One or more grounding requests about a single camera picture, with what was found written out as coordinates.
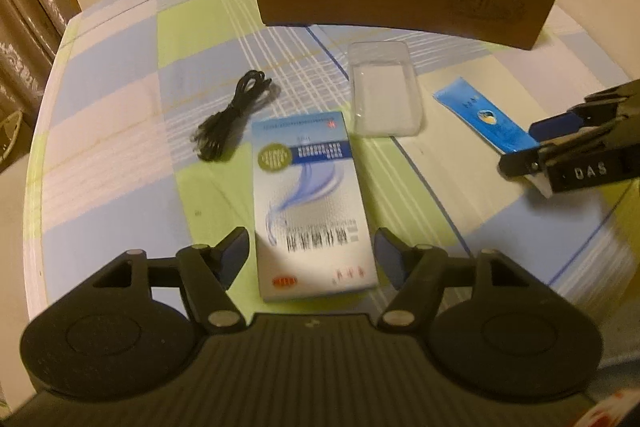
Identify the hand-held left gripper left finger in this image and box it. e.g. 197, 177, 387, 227
92, 227, 251, 334

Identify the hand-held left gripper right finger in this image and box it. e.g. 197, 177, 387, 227
373, 227, 540, 333

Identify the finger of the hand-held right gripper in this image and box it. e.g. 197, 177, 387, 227
498, 142, 557, 180
529, 79, 640, 142

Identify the blue sachet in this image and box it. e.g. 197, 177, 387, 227
432, 76, 554, 198

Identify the blue and white medicine box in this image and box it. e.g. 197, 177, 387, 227
252, 110, 379, 304

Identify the clear plastic case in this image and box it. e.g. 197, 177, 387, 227
347, 40, 425, 138

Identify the beige patterned curtain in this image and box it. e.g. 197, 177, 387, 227
0, 0, 84, 128

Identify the black coiled cable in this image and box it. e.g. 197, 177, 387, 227
192, 70, 274, 163

